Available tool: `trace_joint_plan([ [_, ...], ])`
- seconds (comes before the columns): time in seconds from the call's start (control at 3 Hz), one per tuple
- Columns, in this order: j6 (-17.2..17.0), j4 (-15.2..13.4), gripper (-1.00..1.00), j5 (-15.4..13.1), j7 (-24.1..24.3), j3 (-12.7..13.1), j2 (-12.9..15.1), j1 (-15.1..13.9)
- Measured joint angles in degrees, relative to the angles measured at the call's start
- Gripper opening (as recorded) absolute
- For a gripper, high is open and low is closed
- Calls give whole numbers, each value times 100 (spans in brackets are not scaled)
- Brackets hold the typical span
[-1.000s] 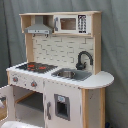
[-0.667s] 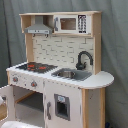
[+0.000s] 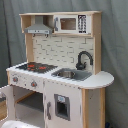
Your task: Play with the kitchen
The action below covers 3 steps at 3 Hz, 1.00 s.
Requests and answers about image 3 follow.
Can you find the right red stove knob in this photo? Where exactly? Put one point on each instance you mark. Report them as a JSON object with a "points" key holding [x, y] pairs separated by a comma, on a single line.
{"points": [[34, 84]]}

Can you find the red stove knob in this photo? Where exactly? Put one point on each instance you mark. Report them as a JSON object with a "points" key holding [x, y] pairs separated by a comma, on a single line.
{"points": [[14, 79], [34, 84]]}

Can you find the black toy stovetop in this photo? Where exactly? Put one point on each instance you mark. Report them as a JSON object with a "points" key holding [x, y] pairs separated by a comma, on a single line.
{"points": [[37, 67]]}

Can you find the wooden toy kitchen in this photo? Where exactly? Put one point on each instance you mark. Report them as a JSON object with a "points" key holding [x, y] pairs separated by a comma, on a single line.
{"points": [[60, 50]]}

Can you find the white oven door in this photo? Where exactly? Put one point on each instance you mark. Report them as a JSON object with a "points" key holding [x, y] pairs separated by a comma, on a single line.
{"points": [[7, 109]]}

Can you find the left red stove knob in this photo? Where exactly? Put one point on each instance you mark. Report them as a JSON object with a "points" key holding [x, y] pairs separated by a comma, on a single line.
{"points": [[14, 79]]}

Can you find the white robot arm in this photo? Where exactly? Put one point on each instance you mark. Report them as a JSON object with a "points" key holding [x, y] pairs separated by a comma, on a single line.
{"points": [[17, 124]]}

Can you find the toy microwave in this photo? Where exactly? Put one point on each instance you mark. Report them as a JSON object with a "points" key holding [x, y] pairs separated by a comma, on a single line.
{"points": [[74, 24]]}

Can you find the white cabinet door with dispenser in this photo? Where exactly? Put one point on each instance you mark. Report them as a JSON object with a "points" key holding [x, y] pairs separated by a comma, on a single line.
{"points": [[63, 106]]}

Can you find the black toy faucet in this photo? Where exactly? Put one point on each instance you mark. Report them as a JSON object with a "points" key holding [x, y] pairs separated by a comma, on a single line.
{"points": [[85, 61]]}

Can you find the grey toy sink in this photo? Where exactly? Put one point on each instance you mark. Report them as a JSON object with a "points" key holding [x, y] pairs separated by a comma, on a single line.
{"points": [[72, 74]]}

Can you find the grey range hood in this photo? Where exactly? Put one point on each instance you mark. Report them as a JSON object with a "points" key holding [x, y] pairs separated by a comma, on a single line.
{"points": [[38, 27]]}

